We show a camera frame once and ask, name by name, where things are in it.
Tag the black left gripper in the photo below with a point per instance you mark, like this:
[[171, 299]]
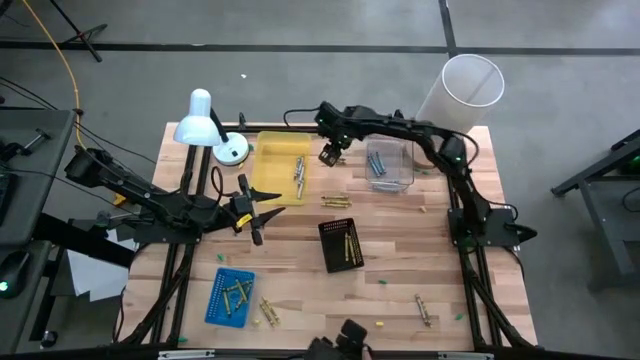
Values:
[[242, 207]]

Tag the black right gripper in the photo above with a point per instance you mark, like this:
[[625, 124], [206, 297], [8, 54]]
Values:
[[335, 122]]

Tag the yellow plastic bin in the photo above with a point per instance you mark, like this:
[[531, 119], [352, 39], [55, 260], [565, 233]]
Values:
[[275, 165]]

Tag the black plastic basket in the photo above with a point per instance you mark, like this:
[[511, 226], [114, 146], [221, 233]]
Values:
[[332, 250]]

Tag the green-tipped yellow-wrapped crayon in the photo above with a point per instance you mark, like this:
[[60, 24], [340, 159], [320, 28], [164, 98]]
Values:
[[353, 250]]

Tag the blue plastic basket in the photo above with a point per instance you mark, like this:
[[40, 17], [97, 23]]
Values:
[[217, 305]]

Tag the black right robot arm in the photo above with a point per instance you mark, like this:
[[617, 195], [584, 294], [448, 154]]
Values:
[[400, 127]]

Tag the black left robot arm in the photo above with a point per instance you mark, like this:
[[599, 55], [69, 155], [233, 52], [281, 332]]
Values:
[[145, 195]]

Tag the clear plastic container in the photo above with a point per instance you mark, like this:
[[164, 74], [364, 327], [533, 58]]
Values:
[[395, 170]]

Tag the white desk lamp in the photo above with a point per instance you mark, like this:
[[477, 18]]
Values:
[[197, 122]]

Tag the white cylinder shade lamp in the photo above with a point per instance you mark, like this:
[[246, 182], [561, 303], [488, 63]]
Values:
[[460, 95]]

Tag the black handheld device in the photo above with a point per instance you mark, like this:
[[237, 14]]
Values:
[[350, 332]]

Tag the white paper sheets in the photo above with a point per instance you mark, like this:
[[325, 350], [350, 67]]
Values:
[[95, 280]]

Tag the black desk beam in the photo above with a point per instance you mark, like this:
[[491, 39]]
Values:
[[75, 237]]

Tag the black desk clamp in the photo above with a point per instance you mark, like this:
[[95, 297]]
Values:
[[35, 141]]

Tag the black tripod stand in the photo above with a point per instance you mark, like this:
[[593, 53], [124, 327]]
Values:
[[80, 36]]

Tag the black caster wheel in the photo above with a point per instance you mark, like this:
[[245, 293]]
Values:
[[49, 339]]

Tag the black computer mouse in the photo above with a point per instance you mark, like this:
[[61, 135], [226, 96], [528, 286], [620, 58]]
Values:
[[14, 272]]

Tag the dark grey low desk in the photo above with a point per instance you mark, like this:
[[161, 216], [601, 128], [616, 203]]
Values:
[[20, 320]]

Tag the dark grey cart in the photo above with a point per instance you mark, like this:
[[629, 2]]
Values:
[[615, 215]]

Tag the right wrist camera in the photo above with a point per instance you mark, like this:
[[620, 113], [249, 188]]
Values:
[[330, 155]]

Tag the black table back rail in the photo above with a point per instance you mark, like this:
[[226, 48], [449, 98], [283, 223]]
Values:
[[270, 128]]

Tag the black table rail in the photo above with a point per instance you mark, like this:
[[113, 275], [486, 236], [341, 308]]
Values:
[[250, 355], [270, 128]]

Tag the black left frame rails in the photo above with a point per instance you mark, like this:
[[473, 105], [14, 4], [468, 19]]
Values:
[[189, 260]]

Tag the black frame rails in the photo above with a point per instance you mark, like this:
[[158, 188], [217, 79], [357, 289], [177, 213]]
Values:
[[472, 280], [189, 260]]

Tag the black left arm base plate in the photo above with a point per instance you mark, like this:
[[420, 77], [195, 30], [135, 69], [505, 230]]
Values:
[[150, 236]]

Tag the black table front rail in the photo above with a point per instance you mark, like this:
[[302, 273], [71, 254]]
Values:
[[250, 355]]

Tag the silver frame bracket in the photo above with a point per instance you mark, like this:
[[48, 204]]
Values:
[[186, 354], [465, 356]]

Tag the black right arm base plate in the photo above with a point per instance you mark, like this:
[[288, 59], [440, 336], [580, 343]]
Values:
[[500, 227]]

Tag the black right frame rails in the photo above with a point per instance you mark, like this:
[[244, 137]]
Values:
[[472, 280]]

